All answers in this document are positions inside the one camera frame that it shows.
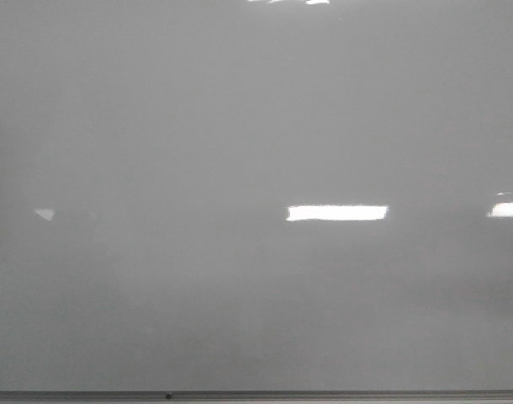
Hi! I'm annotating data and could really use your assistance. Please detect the white whiteboard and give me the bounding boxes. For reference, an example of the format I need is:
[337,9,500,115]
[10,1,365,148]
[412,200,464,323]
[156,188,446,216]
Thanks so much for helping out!
[0,1,513,393]

